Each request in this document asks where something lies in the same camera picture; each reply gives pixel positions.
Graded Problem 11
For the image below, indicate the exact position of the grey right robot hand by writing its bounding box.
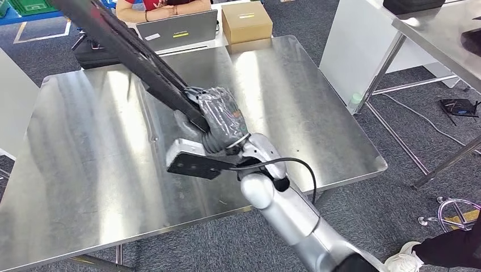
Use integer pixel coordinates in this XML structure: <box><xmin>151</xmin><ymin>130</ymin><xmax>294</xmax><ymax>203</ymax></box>
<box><xmin>173</xmin><ymin>86</ymin><xmax>252</xmax><ymax>147</ymax></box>

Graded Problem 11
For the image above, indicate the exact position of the black plastic panel part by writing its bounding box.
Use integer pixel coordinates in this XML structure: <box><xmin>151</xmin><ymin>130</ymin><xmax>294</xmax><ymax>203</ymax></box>
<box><xmin>50</xmin><ymin>0</ymin><xmax>211</xmax><ymax>134</ymax></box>

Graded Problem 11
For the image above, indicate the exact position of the stainless steel workbench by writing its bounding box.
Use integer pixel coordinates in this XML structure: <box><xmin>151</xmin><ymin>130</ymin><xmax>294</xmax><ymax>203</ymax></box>
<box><xmin>355</xmin><ymin>0</ymin><xmax>481</xmax><ymax>190</ymax></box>
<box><xmin>0</xmin><ymin>35</ymin><xmax>389</xmax><ymax>272</ymax></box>

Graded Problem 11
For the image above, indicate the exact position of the white desk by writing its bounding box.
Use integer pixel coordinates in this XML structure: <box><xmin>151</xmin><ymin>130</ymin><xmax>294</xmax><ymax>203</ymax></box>
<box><xmin>122</xmin><ymin>0</ymin><xmax>264</xmax><ymax>57</ymax></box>

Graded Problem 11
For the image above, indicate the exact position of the cardboard box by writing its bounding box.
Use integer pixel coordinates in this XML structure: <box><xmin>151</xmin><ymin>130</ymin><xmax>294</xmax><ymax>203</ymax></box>
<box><xmin>221</xmin><ymin>1</ymin><xmax>274</xmax><ymax>46</ymax></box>

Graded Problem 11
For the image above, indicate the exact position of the grey laptop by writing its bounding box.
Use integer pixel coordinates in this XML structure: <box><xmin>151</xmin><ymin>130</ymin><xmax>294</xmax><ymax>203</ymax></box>
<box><xmin>135</xmin><ymin>9</ymin><xmax>220</xmax><ymax>53</ymax></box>

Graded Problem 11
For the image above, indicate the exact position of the clear bottle green cap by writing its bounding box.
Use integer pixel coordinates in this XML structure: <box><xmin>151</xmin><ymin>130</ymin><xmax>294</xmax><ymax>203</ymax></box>
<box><xmin>346</xmin><ymin>92</ymin><xmax>364</xmax><ymax>115</ymax></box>

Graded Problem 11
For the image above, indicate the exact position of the person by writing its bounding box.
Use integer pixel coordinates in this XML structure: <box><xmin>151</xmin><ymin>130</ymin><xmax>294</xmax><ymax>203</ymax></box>
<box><xmin>383</xmin><ymin>219</ymin><xmax>481</xmax><ymax>272</ymax></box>
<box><xmin>115</xmin><ymin>0</ymin><xmax>212</xmax><ymax>23</ymax></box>

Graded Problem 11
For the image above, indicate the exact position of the white panel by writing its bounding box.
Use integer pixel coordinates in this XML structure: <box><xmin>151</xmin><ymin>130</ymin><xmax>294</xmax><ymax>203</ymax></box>
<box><xmin>0</xmin><ymin>48</ymin><xmax>40</xmax><ymax>162</ymax></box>
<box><xmin>318</xmin><ymin>0</ymin><xmax>461</xmax><ymax>115</ymax></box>

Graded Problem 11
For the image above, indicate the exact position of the black case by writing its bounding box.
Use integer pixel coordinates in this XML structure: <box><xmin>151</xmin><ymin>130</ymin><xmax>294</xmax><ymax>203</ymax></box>
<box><xmin>73</xmin><ymin>28</ymin><xmax>140</xmax><ymax>70</ymax></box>

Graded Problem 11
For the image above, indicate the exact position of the black object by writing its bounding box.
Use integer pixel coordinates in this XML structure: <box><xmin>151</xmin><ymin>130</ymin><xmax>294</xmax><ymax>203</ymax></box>
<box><xmin>382</xmin><ymin>0</ymin><xmax>447</xmax><ymax>16</ymax></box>

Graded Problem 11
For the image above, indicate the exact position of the green plastic crate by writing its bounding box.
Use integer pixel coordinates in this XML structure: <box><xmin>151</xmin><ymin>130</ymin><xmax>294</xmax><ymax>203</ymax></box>
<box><xmin>7</xmin><ymin>0</ymin><xmax>59</xmax><ymax>16</ymax></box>

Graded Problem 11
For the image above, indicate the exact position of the black router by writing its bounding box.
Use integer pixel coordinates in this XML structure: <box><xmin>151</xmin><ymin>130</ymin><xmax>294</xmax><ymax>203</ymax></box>
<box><xmin>440</xmin><ymin>98</ymin><xmax>481</xmax><ymax>126</ymax></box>

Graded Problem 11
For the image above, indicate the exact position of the black device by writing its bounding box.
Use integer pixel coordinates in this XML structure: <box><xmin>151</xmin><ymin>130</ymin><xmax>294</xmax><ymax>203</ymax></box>
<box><xmin>461</xmin><ymin>28</ymin><xmax>481</xmax><ymax>57</ymax></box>

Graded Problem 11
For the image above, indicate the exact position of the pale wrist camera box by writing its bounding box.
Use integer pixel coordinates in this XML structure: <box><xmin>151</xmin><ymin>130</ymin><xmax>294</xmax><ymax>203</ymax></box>
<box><xmin>165</xmin><ymin>138</ymin><xmax>208</xmax><ymax>168</ymax></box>

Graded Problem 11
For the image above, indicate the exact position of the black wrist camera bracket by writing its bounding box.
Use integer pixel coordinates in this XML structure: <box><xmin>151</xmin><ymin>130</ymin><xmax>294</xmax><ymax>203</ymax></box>
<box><xmin>167</xmin><ymin>150</ymin><xmax>264</xmax><ymax>181</ymax></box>

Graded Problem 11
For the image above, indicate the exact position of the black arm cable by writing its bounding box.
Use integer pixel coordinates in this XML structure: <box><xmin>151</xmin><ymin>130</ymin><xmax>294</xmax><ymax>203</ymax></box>
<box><xmin>227</xmin><ymin>156</ymin><xmax>319</xmax><ymax>205</ymax></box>

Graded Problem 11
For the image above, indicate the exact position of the grey floor cable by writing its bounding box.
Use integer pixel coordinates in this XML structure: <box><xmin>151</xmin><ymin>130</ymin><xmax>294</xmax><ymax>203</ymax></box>
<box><xmin>381</xmin><ymin>93</ymin><xmax>481</xmax><ymax>156</ymax></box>

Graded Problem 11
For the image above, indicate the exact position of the blue frame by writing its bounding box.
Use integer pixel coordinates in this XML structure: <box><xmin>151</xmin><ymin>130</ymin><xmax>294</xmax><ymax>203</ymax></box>
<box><xmin>0</xmin><ymin>0</ymin><xmax>65</xmax><ymax>26</ymax></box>

